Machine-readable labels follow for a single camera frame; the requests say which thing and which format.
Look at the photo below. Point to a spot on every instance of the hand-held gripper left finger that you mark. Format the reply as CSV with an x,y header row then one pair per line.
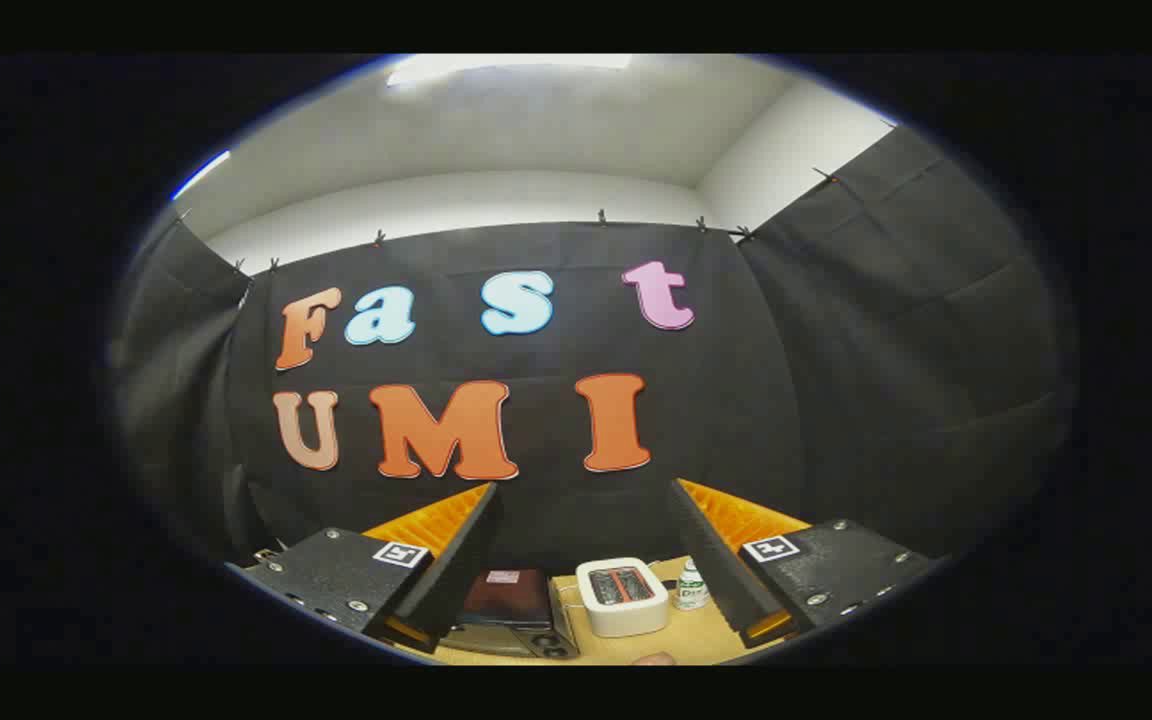
x,y
461,560

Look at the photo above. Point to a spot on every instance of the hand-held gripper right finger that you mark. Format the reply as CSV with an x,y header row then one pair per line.
x,y
711,560

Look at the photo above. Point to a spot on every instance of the small white green bottle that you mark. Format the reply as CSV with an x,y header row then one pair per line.
x,y
691,590

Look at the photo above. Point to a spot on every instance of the black toaster oven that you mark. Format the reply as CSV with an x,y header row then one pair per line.
x,y
506,600

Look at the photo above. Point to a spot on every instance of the white pop-up toaster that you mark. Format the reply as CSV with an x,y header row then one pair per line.
x,y
626,612

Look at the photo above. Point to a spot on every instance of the row of small cloth clips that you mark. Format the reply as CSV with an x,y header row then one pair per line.
x,y
601,217

